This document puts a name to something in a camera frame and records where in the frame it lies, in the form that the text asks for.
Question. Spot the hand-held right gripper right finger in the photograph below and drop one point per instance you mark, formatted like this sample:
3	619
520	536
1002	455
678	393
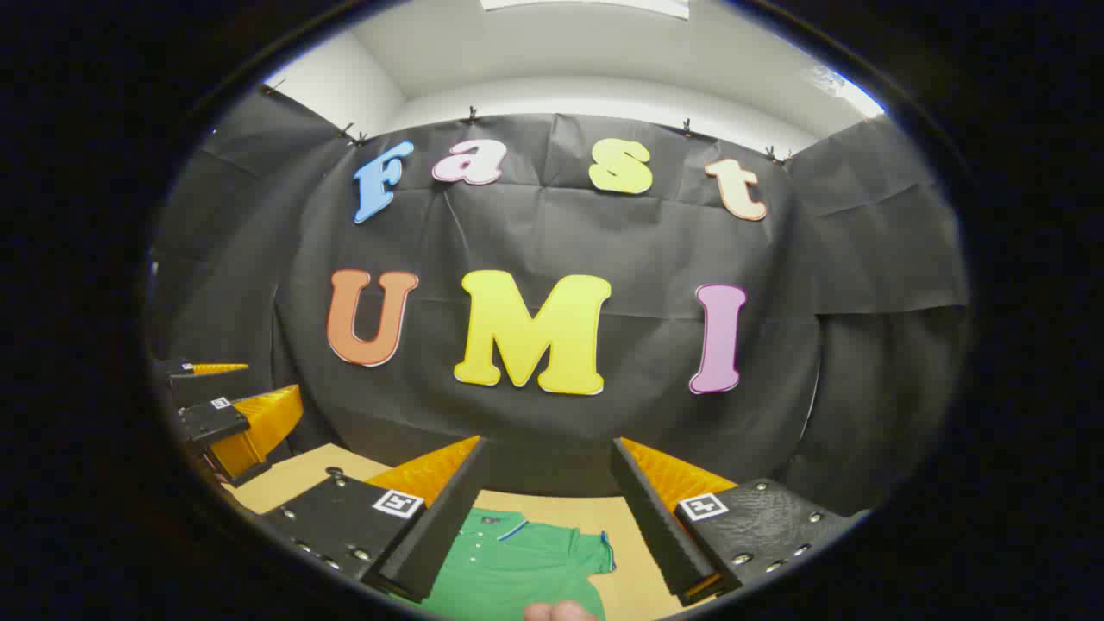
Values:
655	526

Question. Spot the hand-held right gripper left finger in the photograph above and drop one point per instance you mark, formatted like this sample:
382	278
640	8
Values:
448	526

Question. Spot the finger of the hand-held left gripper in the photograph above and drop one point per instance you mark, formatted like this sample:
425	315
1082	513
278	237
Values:
216	421
177	371

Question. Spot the green T-shirt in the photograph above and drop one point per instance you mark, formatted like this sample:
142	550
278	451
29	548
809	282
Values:
509	569

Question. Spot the black backdrop cloth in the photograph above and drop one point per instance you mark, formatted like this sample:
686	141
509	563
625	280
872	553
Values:
552	241

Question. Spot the ceiling light panel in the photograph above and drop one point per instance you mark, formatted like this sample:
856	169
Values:
586	5

